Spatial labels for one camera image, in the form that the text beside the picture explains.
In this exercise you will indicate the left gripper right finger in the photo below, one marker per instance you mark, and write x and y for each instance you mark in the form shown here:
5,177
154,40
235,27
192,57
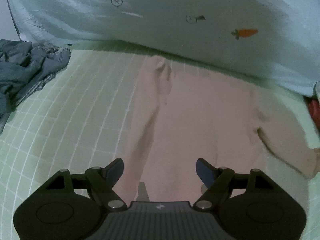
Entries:
218,183

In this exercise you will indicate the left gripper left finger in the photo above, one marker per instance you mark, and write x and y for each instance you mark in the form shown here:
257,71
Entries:
101,183

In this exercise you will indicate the beige shirt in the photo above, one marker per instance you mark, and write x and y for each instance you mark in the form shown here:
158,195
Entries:
179,118

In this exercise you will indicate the plaid checked garment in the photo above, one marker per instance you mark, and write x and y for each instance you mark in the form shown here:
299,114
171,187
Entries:
27,92

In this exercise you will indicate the blue denim garment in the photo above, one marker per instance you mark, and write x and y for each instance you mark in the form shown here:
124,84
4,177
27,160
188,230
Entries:
22,65

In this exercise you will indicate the light blue carrot-print quilt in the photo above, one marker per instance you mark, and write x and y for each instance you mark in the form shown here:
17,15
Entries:
272,39

